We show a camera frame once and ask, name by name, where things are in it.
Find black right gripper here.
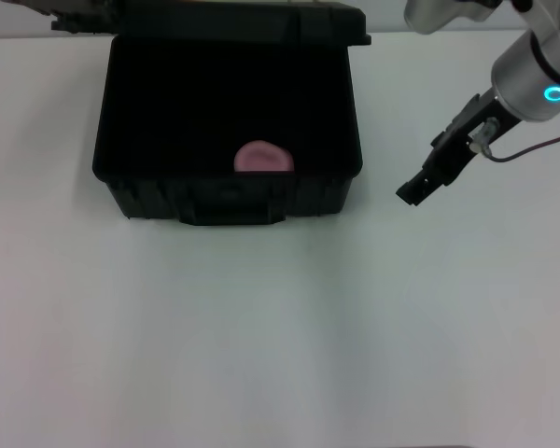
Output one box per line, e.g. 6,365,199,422
395,93,525,208

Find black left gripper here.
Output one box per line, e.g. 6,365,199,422
8,0,119,35

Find black plastic hard case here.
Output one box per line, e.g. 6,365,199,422
91,0,373,228

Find pink peach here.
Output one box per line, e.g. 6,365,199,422
232,139,295,175

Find clear cable connector plug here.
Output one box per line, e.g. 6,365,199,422
468,118,501,156

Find dark red gripper cable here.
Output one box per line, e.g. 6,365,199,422
486,122,560,164

